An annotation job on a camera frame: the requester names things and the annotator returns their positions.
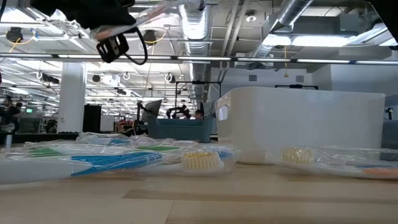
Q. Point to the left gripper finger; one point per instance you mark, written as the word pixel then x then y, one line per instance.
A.
pixel 119 12

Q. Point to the orange toothbrush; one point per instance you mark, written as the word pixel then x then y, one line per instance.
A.
pixel 297 155
pixel 102 35

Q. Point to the blue toothbrush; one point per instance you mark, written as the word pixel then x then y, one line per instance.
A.
pixel 118 161
pixel 118 142

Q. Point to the green toothbrush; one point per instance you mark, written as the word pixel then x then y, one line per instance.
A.
pixel 155 148
pixel 46 151

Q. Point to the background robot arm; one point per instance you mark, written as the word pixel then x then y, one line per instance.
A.
pixel 178 110

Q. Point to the white pillar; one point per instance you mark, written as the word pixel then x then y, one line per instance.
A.
pixel 71 102

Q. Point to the background monitor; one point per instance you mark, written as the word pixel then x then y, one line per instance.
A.
pixel 154 109

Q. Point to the black cabinet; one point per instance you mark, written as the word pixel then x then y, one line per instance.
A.
pixel 91 119

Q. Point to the person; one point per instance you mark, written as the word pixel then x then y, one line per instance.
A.
pixel 12 112
pixel 199 115

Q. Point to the teal plastic bin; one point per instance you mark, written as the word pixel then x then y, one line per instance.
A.
pixel 180 132

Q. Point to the silver metal can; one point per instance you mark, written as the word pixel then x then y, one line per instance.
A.
pixel 8 140

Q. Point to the long ceiling light bar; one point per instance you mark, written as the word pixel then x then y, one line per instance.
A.
pixel 264 60

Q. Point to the white plastic bin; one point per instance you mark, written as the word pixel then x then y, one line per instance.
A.
pixel 295 124

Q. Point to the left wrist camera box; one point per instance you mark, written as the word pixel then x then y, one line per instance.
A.
pixel 112 48

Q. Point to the silver ventilation duct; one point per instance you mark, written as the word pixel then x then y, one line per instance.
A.
pixel 292 12
pixel 196 31

